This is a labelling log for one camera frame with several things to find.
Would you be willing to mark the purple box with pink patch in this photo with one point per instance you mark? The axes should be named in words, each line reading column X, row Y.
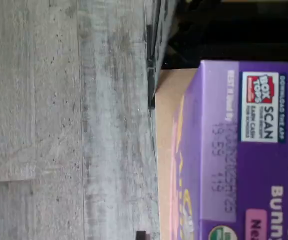
column 246, row 170

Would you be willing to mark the wooden shelf board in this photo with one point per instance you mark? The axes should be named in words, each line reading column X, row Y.
column 166, row 150

